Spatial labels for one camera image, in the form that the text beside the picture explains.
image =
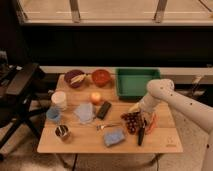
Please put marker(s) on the light blue cloth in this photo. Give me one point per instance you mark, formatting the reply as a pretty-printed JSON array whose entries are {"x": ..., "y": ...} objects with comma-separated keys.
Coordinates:
[{"x": 85, "y": 112}]

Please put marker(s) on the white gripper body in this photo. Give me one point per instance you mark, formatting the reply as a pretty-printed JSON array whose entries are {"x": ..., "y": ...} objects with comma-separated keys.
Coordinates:
[{"x": 148, "y": 103}]

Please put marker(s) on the banana in purple bowl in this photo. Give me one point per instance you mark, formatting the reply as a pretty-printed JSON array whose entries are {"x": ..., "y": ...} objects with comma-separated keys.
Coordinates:
[{"x": 78, "y": 78}]

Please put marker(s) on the green plastic tray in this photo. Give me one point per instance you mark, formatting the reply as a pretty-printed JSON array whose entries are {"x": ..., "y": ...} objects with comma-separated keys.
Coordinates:
[{"x": 131, "y": 82}]

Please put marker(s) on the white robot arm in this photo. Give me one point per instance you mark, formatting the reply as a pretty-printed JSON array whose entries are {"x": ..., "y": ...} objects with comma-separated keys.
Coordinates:
[{"x": 163, "y": 90}]

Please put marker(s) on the blue sponge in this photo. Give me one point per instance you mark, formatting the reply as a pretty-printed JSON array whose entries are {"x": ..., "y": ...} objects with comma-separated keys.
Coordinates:
[{"x": 114, "y": 137}]

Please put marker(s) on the red chili pepper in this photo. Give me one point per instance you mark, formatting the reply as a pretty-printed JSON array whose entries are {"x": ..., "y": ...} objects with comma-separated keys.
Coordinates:
[{"x": 152, "y": 125}]

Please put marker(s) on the white paper cup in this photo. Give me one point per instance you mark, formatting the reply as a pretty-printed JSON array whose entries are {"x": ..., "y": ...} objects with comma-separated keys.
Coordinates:
[{"x": 59, "y": 99}]

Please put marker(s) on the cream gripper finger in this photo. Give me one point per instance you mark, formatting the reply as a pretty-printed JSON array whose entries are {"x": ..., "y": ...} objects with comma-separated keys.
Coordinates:
[{"x": 134, "y": 108}]

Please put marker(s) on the dark grape bunch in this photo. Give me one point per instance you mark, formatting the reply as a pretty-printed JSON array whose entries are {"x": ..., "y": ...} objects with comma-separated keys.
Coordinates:
[{"x": 131, "y": 122}]

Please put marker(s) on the wooden folding table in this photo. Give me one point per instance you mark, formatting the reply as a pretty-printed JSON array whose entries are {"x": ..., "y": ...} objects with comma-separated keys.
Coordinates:
[{"x": 86, "y": 139}]

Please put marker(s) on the black brush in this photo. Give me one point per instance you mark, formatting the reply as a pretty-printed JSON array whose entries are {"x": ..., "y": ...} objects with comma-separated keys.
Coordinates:
[{"x": 141, "y": 130}]

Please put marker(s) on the red bowl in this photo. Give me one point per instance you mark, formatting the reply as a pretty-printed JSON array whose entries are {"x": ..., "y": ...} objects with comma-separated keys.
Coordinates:
[{"x": 101, "y": 77}]

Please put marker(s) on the silver fork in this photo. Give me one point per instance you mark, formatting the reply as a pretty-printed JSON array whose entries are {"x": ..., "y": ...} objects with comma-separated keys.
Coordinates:
[{"x": 101, "y": 127}]

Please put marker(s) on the black rectangular block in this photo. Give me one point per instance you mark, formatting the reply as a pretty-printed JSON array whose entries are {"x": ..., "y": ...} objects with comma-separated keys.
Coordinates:
[{"x": 103, "y": 110}]

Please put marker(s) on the orange apple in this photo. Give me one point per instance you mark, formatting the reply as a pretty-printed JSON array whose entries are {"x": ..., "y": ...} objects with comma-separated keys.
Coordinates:
[{"x": 95, "y": 98}]

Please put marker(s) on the metal can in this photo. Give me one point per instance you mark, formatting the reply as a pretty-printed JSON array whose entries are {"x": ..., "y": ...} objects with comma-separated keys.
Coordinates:
[{"x": 62, "y": 132}]

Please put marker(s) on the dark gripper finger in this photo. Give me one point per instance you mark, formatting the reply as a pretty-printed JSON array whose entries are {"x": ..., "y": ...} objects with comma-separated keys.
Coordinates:
[{"x": 144, "y": 116}]

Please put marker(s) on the black office chair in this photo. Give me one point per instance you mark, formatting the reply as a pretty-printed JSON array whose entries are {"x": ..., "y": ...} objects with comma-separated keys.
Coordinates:
[{"x": 18, "y": 88}]

